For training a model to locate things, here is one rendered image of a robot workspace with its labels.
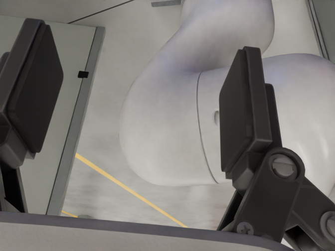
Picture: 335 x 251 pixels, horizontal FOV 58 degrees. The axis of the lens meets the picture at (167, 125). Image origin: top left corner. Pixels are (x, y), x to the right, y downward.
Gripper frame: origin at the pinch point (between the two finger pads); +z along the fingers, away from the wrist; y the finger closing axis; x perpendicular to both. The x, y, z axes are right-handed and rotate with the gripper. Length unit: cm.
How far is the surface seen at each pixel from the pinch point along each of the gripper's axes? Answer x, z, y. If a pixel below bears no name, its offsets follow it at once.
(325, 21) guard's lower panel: -72, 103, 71
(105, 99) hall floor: -208, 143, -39
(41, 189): -129, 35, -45
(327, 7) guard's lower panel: -69, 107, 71
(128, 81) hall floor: -180, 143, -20
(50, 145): -129, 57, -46
